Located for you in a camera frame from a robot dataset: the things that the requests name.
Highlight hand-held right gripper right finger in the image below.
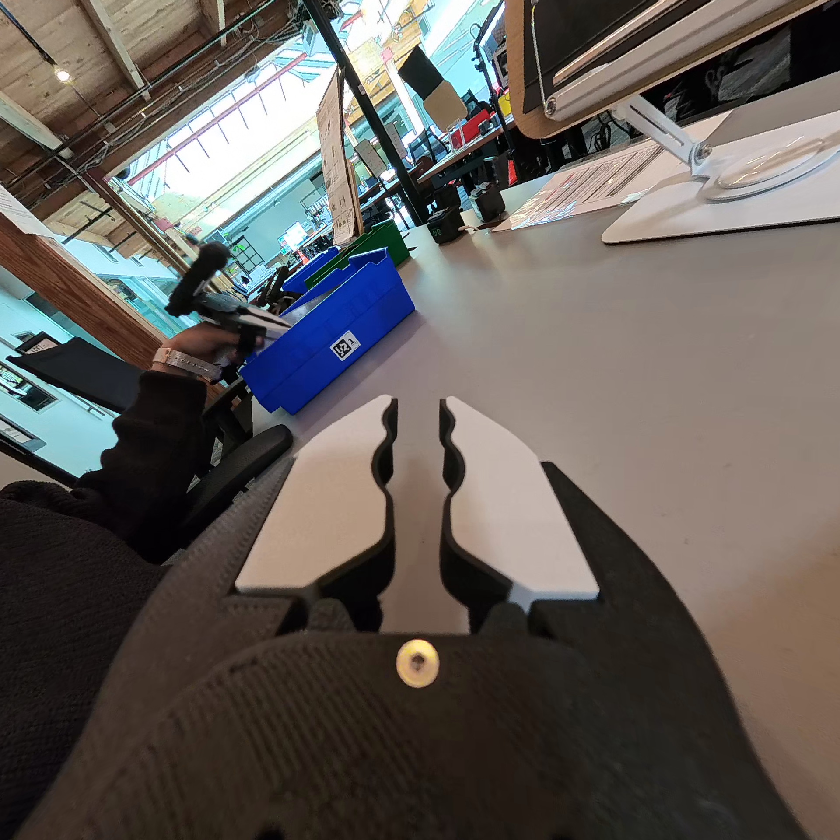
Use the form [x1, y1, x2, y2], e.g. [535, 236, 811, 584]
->
[439, 397, 601, 607]

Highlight thick wooden post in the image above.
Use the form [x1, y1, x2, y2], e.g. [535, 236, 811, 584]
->
[0, 216, 166, 371]

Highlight person's left forearm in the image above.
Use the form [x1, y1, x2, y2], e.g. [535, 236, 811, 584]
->
[0, 371, 214, 840]

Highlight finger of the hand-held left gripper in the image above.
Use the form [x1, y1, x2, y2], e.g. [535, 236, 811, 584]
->
[224, 301, 294, 332]

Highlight white stand base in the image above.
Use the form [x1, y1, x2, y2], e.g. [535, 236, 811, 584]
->
[600, 109, 840, 248]

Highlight red bin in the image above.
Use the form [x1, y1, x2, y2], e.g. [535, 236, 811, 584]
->
[449, 108, 494, 149]

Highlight metal wristwatch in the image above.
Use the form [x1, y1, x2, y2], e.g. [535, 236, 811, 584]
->
[150, 346, 225, 384]

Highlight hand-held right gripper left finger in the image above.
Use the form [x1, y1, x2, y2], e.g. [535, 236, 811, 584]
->
[237, 397, 397, 598]

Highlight person's left hand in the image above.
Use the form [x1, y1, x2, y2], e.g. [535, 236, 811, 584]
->
[163, 321, 245, 372]

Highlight plain blue bin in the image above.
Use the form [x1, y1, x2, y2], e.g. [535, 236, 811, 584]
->
[281, 246, 345, 298]

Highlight black device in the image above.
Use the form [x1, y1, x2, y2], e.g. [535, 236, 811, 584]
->
[426, 205, 468, 246]
[469, 180, 508, 225]

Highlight printed paper sheets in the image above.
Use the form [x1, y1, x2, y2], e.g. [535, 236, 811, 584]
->
[495, 137, 665, 235]

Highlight green storage bin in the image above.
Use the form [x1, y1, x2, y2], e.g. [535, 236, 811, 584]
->
[315, 218, 413, 271]

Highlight black office chair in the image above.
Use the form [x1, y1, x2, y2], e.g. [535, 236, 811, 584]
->
[7, 336, 295, 542]

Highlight brown cardboard board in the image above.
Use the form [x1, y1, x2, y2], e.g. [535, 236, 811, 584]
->
[314, 71, 366, 249]

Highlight black metal pole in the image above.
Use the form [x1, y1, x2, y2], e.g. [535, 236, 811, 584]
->
[300, 0, 429, 228]

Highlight blue bin with sticker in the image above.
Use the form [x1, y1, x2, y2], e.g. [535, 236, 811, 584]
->
[241, 250, 417, 416]

